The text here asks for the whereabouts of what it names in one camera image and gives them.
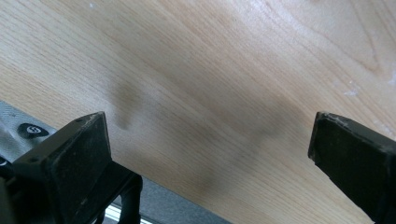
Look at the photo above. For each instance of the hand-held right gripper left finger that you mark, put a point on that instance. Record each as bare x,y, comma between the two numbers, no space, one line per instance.
74,161

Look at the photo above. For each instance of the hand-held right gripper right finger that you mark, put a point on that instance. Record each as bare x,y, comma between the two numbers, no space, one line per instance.
355,161

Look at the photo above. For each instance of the black round bolt cap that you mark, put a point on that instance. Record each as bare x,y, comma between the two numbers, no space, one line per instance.
32,130

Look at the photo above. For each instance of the grey metal table frame rail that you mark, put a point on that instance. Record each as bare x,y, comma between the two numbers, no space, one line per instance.
174,205

